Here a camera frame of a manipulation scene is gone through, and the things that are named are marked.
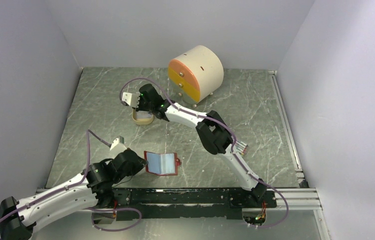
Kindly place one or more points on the beige oval tray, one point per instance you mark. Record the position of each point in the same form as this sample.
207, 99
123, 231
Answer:
141, 122

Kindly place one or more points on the red leather card holder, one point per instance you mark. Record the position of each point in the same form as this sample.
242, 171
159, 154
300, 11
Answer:
162, 164

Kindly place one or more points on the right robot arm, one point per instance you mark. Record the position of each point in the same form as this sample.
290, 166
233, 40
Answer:
215, 136

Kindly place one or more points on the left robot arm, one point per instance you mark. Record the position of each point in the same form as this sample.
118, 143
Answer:
90, 189

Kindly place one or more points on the pack of coloured markers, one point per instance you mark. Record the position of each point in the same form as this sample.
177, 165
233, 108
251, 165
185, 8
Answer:
241, 147

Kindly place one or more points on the cream drawer cabinet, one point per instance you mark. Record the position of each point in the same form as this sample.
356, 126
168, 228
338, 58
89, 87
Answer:
196, 74

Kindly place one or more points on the loose silver card in tray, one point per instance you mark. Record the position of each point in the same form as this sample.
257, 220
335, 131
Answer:
144, 115

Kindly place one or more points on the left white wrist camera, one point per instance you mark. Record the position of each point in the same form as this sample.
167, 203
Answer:
118, 145

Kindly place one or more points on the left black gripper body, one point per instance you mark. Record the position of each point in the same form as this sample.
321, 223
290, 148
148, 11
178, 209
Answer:
137, 167

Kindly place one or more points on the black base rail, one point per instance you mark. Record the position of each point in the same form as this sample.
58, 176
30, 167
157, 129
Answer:
172, 203

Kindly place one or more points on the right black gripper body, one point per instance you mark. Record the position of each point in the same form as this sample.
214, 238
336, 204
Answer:
143, 106

